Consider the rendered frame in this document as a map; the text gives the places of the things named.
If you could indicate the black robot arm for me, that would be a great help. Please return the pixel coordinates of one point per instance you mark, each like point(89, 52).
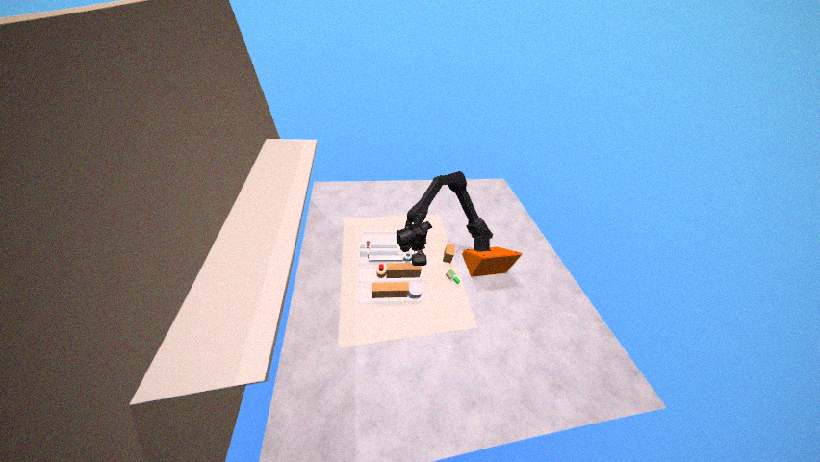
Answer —
point(418, 231)

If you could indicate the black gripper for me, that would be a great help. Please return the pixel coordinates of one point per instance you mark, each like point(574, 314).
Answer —
point(419, 259)

